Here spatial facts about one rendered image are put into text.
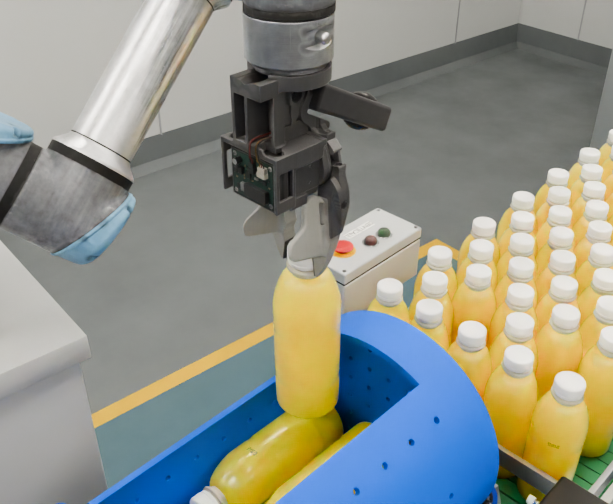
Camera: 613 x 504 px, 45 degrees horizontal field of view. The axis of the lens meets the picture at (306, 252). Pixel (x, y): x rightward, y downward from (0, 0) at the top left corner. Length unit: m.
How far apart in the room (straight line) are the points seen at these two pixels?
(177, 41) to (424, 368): 0.52
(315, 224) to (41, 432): 0.56
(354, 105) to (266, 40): 0.12
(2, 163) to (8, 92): 2.62
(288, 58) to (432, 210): 2.99
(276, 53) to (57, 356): 0.56
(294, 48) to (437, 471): 0.45
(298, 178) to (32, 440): 0.60
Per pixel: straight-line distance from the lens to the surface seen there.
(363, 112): 0.70
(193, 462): 0.93
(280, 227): 0.74
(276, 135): 0.63
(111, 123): 0.99
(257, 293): 2.98
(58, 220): 0.97
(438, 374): 0.83
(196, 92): 4.03
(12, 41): 3.53
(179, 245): 3.30
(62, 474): 1.17
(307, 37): 0.60
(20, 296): 1.12
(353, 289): 1.21
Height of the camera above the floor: 1.78
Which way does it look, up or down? 34 degrees down
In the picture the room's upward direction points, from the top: straight up
